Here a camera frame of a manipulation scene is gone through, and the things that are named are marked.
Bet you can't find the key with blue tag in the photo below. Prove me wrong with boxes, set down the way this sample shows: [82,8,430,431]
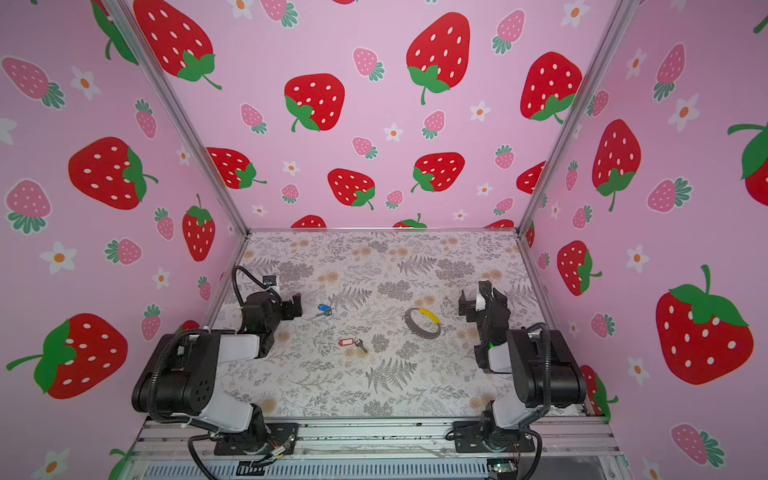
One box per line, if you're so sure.
[316,304,333,317]

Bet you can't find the key with red tag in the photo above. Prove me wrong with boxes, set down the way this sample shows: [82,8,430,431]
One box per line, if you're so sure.
[338,338,368,353]

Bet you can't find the grey keyring loop yellow tag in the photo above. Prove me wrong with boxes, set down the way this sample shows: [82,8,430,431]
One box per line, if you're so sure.
[403,307,442,340]

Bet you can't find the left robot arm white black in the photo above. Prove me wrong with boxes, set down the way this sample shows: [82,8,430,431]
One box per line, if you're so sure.
[131,291,303,458]

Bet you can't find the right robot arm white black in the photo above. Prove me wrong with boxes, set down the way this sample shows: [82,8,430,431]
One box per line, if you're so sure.
[451,281,587,453]

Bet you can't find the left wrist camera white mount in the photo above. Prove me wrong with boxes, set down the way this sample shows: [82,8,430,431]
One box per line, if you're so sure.
[262,275,278,289]

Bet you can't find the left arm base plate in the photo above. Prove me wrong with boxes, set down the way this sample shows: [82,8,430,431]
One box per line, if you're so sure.
[214,422,300,456]

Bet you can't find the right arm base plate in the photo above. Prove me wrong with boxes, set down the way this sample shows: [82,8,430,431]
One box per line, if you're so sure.
[445,420,536,453]

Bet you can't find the aluminium frame rail front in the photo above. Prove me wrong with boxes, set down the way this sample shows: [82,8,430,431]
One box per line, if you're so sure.
[113,417,632,479]

